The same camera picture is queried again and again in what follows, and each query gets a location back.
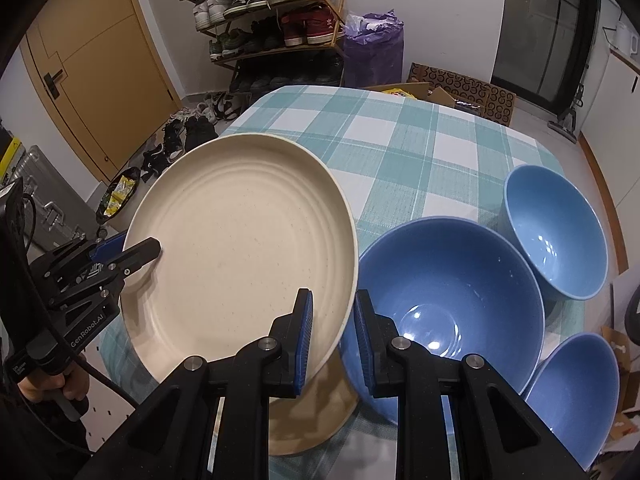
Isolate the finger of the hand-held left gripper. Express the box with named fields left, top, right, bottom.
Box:
left=47, top=238, right=162, bottom=311
left=31, top=231, right=126, bottom=286

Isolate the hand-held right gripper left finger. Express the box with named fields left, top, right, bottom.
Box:
left=75, top=287, right=315, bottom=480

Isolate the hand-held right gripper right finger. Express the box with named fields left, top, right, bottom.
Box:
left=353, top=289, right=588, bottom=480

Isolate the cream ridged plate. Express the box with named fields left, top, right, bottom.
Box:
left=120, top=132, right=360, bottom=401
left=267, top=360, right=361, bottom=457

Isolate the large blue bowl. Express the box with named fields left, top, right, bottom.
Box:
left=339, top=216, right=547, bottom=428

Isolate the light blue bowl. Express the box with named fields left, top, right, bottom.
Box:
left=497, top=164, right=609, bottom=302
left=522, top=332, right=621, bottom=473

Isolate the person's left forearm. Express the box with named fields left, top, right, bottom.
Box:
left=0, top=385, right=96, bottom=480

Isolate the person's left hand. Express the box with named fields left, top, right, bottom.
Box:
left=17, top=360, right=91, bottom=411

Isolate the black tray with yellow packets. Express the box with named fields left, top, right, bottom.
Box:
left=95, top=167, right=143, bottom=225

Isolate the silver suitcase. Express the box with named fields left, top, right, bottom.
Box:
left=0, top=145, right=98, bottom=256

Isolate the loose dark shoes group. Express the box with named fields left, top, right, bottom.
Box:
left=140, top=91, right=241, bottom=181

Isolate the black yellow box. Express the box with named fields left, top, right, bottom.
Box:
left=0, top=127, right=23, bottom=186

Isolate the teal checkered tablecloth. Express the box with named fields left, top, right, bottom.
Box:
left=100, top=85, right=601, bottom=480

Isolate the cardboard box with white mark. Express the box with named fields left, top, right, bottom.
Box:
left=600, top=325, right=636, bottom=386

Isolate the open cardboard box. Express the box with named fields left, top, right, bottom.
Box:
left=362, top=82, right=456, bottom=108

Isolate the assorted sneakers group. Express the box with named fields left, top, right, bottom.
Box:
left=177, top=0, right=346, bottom=91

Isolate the brown cardboard box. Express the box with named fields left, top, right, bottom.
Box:
left=607, top=400, right=640, bottom=456

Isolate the patterned flat cardboard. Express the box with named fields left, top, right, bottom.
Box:
left=407, top=62, right=516, bottom=127

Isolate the purple plastic bag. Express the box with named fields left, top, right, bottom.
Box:
left=342, top=8, right=405, bottom=90

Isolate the grey floor mop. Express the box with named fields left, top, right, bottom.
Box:
left=547, top=75, right=588, bottom=138

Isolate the wooden shoe rack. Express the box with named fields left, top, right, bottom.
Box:
left=177, top=0, right=348, bottom=93

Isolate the white cabinet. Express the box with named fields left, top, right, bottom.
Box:
left=575, top=0, right=640, bottom=171

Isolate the dark glass door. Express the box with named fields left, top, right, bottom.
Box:
left=490, top=0, right=601, bottom=111

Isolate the black cable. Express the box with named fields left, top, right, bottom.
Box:
left=10, top=192, right=143, bottom=411

